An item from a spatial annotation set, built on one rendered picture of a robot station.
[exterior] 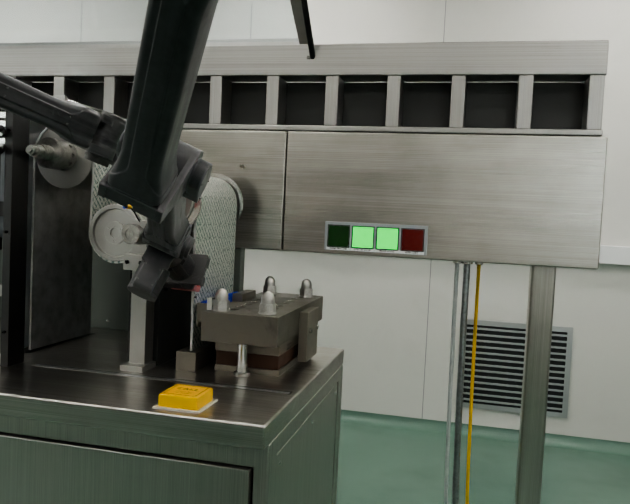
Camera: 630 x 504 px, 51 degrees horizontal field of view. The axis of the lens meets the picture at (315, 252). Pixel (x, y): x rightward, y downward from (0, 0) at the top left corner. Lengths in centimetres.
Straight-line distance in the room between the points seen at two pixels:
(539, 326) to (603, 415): 238
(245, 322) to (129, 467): 34
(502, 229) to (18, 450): 110
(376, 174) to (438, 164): 15
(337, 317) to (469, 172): 255
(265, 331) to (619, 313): 296
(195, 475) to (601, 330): 315
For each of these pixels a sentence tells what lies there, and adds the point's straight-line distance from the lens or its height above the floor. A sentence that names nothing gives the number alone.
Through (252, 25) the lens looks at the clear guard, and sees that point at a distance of 173.
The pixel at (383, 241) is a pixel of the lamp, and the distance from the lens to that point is 159.
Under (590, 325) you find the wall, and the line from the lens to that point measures 401.
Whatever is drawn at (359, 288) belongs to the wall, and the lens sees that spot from 398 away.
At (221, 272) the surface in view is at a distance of 152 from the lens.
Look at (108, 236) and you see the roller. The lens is 146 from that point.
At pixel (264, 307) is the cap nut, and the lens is 131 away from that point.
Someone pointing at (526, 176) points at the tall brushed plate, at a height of 134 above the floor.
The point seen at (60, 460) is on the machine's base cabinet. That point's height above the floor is 79.
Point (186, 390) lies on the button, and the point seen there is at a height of 92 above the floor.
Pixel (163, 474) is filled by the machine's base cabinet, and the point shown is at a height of 79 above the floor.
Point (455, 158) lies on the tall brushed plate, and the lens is 159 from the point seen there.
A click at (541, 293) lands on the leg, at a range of 176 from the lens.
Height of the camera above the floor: 123
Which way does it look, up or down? 3 degrees down
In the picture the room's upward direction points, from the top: 3 degrees clockwise
